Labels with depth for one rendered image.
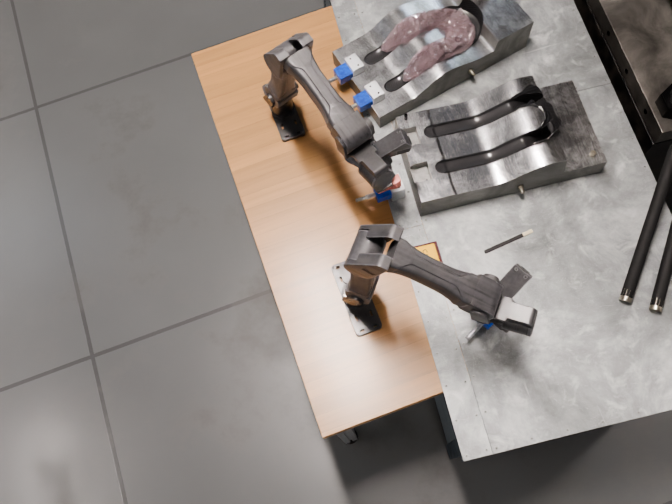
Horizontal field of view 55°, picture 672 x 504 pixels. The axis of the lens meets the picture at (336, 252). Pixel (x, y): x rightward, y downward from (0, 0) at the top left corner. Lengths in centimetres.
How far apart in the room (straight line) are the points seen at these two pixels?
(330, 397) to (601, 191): 89
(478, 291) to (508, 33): 88
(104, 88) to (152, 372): 133
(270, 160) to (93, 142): 134
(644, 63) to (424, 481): 151
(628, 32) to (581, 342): 95
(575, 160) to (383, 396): 79
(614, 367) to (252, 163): 108
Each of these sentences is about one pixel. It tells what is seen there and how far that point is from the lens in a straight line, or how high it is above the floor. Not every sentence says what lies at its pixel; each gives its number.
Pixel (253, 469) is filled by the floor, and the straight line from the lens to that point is 244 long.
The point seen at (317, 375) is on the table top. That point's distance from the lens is 163.
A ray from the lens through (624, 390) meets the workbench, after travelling 171.
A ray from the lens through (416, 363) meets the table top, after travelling 163.
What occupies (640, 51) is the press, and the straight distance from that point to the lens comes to 214.
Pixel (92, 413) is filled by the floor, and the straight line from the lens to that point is 264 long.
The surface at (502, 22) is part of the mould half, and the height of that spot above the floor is 91.
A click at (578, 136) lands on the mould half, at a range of 184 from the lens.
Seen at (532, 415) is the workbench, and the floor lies 80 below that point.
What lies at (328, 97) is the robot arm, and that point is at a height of 120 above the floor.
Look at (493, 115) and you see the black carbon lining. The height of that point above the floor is 90.
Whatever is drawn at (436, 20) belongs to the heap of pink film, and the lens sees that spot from 194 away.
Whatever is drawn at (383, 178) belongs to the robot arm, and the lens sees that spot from 145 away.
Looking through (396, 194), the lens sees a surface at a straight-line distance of 172.
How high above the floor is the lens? 240
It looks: 70 degrees down
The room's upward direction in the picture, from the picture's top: 12 degrees counter-clockwise
